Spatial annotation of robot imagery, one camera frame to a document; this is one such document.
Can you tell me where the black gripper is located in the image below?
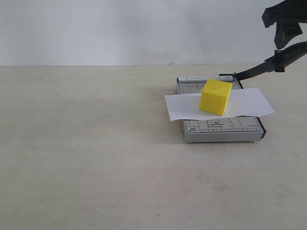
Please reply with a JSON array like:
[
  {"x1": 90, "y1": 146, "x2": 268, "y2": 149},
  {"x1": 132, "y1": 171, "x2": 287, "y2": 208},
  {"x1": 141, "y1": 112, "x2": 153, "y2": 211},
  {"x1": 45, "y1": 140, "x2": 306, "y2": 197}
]
[{"x1": 262, "y1": 0, "x2": 307, "y2": 49}]

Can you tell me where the black cutter blade arm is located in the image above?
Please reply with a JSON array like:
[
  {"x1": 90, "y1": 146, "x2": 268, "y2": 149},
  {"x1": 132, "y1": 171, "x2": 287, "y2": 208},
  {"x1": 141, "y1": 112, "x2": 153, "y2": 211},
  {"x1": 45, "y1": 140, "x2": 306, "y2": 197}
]
[{"x1": 233, "y1": 42, "x2": 307, "y2": 81}]

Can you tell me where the white paper sheet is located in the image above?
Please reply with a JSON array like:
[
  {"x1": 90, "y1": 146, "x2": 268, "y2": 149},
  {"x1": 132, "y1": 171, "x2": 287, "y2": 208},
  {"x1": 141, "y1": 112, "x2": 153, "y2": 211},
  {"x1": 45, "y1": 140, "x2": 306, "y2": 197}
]
[{"x1": 165, "y1": 88, "x2": 275, "y2": 121}]

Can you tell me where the yellow cube block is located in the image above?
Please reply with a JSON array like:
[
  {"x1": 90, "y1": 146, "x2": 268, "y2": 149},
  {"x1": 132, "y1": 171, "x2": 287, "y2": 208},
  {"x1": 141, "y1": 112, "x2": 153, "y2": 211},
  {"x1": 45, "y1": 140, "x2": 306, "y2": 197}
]
[{"x1": 199, "y1": 79, "x2": 233, "y2": 115}]

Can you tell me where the grey paper cutter base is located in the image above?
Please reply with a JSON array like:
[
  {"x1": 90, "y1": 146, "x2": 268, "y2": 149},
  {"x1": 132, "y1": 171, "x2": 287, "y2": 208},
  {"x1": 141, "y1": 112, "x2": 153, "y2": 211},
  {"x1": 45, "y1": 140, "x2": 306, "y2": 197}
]
[{"x1": 177, "y1": 74, "x2": 266, "y2": 143}]

